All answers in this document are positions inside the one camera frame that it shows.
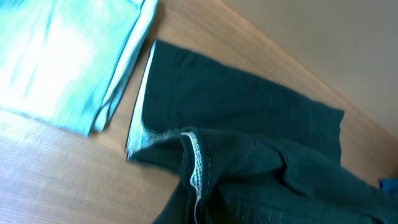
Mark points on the black shorts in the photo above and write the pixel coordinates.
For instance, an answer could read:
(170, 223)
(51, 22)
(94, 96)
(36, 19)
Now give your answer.
(245, 149)

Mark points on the folded light blue shorts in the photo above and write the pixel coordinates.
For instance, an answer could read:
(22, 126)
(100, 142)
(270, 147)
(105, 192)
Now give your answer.
(67, 62)

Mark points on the blue t-shirt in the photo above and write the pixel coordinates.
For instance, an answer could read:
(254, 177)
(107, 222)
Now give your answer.
(389, 186)

